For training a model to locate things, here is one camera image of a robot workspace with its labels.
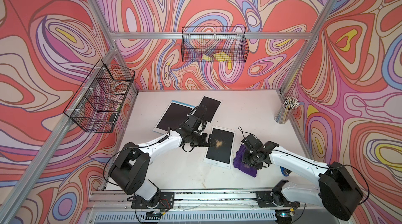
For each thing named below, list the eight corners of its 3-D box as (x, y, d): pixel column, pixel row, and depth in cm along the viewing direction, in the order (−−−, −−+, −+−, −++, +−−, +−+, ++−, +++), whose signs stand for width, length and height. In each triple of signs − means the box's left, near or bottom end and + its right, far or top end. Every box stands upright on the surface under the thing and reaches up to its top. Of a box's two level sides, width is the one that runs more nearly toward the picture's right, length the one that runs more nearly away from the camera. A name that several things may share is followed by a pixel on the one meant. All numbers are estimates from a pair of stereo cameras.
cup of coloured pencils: (275, 124, 103) (288, 105, 89) (272, 115, 108) (283, 96, 94) (286, 124, 103) (300, 105, 89) (283, 115, 108) (295, 96, 93)
